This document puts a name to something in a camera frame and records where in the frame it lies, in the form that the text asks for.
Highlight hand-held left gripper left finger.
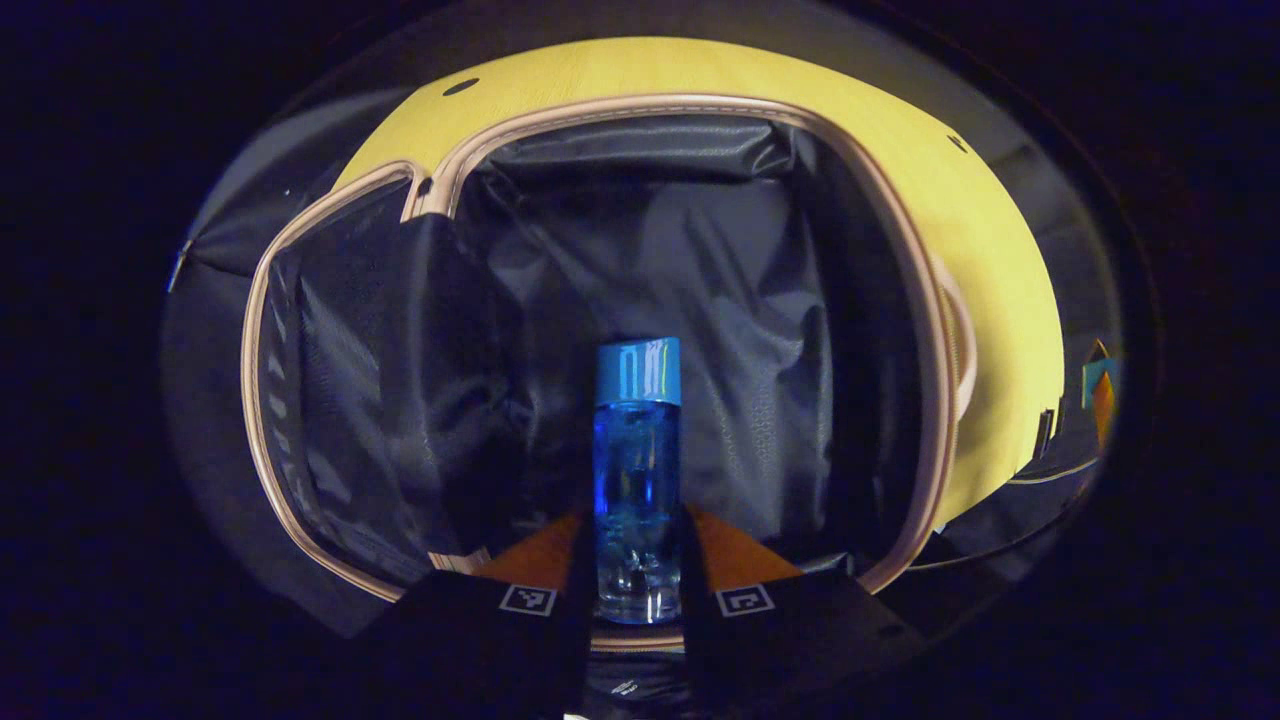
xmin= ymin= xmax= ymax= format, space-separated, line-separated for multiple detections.
xmin=345 ymin=510 xmax=598 ymax=720

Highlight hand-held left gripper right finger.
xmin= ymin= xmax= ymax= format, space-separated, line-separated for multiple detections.
xmin=681 ymin=505 xmax=927 ymax=719

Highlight blue skin care bottle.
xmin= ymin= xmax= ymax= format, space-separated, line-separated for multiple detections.
xmin=592 ymin=337 xmax=684 ymax=626

